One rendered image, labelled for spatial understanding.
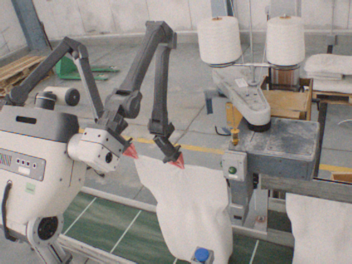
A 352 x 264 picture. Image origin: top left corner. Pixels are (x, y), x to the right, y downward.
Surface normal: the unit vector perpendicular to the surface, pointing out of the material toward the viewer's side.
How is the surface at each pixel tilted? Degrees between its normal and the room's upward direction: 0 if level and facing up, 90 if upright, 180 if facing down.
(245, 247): 0
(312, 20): 90
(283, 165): 90
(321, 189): 90
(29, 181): 50
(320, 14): 90
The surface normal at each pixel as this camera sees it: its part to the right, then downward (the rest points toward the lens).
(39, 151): -0.44, -0.12
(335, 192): -0.43, 0.54
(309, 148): -0.16, -0.84
